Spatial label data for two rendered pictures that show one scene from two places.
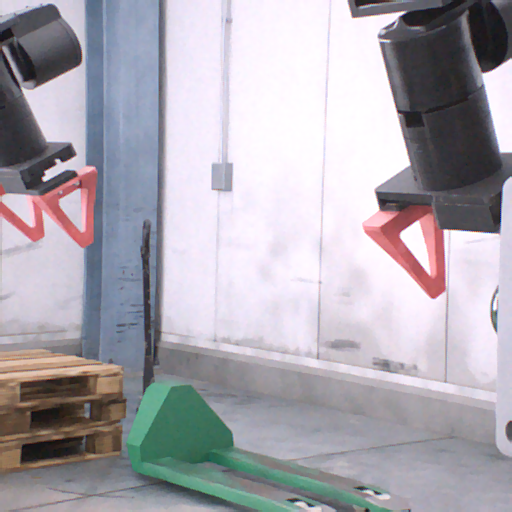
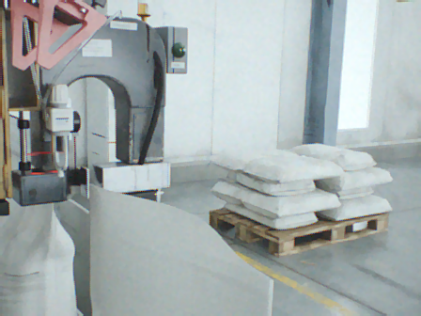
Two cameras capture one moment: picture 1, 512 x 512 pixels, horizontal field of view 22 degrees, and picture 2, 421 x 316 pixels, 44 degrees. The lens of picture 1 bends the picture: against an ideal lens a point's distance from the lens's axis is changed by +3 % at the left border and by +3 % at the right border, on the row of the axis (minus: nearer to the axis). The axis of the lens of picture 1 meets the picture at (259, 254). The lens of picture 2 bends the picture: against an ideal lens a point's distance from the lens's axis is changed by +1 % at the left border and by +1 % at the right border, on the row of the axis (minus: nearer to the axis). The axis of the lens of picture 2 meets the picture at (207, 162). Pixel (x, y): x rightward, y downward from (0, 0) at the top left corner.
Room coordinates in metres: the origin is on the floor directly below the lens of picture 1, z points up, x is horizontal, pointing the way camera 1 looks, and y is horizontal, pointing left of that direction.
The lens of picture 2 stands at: (1.47, 0.11, 1.25)
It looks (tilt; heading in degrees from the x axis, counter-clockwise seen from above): 10 degrees down; 188
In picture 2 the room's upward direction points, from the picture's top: 2 degrees clockwise
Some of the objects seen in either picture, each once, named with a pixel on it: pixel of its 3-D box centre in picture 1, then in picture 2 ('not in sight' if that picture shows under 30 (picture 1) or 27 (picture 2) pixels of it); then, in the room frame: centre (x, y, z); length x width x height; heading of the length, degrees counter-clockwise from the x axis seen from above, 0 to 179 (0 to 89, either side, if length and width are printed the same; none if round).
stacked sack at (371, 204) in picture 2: not in sight; (346, 205); (-2.73, 0.68, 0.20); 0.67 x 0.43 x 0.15; 131
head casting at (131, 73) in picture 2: not in sight; (79, 84); (0.43, -0.30, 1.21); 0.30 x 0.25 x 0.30; 41
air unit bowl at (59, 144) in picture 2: not in sight; (60, 151); (0.64, -0.25, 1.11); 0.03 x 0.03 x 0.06
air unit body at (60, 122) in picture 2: not in sight; (61, 130); (0.63, -0.25, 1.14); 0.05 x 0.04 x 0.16; 131
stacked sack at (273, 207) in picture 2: not in sight; (291, 199); (-2.31, 0.23, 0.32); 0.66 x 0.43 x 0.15; 133
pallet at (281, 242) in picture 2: not in sight; (298, 219); (-2.67, 0.30, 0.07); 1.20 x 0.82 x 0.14; 133
